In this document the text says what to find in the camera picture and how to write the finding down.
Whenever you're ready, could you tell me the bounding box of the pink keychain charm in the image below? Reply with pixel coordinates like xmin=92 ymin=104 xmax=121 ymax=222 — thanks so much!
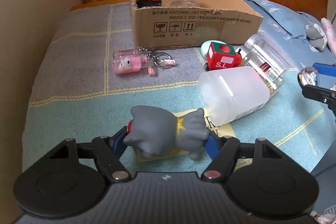
xmin=112 ymin=47 xmax=176 ymax=76

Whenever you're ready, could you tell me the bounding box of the blue black toy truck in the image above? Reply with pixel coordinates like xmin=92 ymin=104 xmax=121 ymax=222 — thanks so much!
xmin=136 ymin=0 xmax=162 ymax=9

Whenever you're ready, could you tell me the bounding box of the tall clear plastic jar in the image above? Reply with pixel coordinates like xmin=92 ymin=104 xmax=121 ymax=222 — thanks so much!
xmin=244 ymin=31 xmax=291 ymax=76

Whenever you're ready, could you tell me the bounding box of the jar of gold beads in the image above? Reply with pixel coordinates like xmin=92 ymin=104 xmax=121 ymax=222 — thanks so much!
xmin=235 ymin=46 xmax=284 ymax=98

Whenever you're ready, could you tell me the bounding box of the white frosted plastic bottle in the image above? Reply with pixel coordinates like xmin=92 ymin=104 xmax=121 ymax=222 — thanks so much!
xmin=197 ymin=66 xmax=270 ymax=126

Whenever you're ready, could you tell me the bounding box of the brown cardboard box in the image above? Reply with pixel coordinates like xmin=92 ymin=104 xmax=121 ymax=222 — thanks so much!
xmin=130 ymin=0 xmax=263 ymax=49

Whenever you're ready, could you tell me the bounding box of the patchwork table cloth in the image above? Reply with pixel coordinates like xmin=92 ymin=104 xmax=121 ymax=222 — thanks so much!
xmin=22 ymin=3 xmax=335 ymax=170

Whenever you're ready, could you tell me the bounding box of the mint green oval case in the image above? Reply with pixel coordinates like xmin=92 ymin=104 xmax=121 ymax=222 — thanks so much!
xmin=201 ymin=40 xmax=226 ymax=58

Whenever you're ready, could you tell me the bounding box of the blue floral pillow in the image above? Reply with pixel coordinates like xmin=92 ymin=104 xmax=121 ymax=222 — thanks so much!
xmin=251 ymin=0 xmax=318 ymax=38

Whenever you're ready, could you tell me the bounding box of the grey plush toy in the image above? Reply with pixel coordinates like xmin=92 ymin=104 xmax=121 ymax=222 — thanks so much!
xmin=305 ymin=23 xmax=327 ymax=52

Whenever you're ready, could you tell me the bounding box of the grey cat figurine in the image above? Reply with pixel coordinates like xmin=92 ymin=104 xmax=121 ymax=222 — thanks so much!
xmin=123 ymin=106 xmax=210 ymax=160

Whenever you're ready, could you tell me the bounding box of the red cube toy truck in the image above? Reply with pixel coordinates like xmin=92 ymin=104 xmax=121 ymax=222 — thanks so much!
xmin=205 ymin=43 xmax=242 ymax=71

